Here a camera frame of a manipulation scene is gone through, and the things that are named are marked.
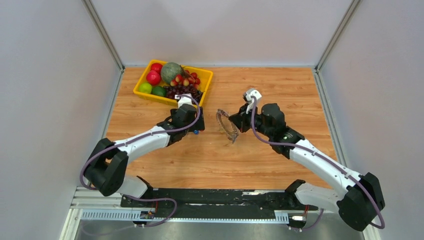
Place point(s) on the red apple lower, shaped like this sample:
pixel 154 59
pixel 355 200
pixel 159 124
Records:
pixel 153 78

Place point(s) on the dark purple grape bunch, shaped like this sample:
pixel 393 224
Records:
pixel 171 91

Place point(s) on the red apple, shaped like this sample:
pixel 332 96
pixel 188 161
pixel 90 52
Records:
pixel 153 78
pixel 155 68

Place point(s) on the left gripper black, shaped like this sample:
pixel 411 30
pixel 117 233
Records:
pixel 199 124

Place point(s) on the light green lime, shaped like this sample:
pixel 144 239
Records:
pixel 145 88

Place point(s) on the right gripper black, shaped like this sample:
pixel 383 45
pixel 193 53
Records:
pixel 240 119

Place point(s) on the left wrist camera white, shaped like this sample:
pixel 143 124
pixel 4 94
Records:
pixel 183 99

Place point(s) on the red cherry bunch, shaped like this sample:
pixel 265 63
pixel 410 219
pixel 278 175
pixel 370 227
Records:
pixel 188 79

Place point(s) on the dark green lime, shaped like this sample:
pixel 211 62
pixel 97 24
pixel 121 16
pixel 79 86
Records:
pixel 159 91

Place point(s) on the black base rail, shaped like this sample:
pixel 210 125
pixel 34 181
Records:
pixel 223 204

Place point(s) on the grey disc keyring with rings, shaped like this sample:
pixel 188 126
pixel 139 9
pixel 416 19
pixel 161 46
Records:
pixel 230 129

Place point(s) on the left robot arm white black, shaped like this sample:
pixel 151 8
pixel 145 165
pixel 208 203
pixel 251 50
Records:
pixel 105 170

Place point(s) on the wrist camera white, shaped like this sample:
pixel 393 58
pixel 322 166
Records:
pixel 183 99
pixel 251 97

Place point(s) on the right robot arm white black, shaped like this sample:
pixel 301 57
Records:
pixel 356 197

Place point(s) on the red apple upper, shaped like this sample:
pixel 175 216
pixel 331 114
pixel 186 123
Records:
pixel 155 68

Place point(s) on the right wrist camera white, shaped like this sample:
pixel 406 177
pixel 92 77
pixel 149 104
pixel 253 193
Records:
pixel 251 97

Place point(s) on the yellow plastic tray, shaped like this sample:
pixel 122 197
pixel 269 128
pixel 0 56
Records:
pixel 161 81

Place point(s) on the green melon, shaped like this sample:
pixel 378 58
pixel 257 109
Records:
pixel 169 71

